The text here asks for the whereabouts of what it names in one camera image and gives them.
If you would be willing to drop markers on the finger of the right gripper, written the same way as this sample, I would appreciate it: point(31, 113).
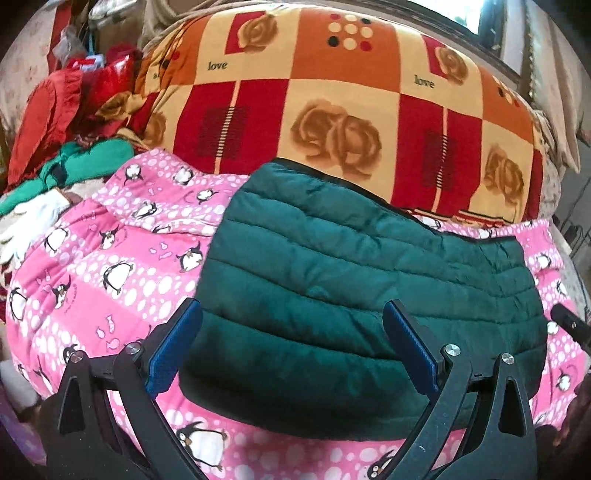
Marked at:
point(573, 325)

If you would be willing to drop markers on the green quilted puffer jacket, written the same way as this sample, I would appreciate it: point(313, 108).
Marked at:
point(293, 289)

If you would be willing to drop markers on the green garment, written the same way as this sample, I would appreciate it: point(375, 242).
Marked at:
point(72, 164)

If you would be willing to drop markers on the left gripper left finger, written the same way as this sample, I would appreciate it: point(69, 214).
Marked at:
point(104, 423)

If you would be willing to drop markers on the pink penguin print blanket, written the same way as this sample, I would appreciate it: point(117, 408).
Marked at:
point(110, 269)

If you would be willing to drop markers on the red clothes pile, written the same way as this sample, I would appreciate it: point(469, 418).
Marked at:
point(89, 98)

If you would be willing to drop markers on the red orange rose blanket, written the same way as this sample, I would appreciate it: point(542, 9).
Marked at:
point(379, 104)

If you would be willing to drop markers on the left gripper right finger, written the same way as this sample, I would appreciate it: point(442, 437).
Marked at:
point(499, 440)

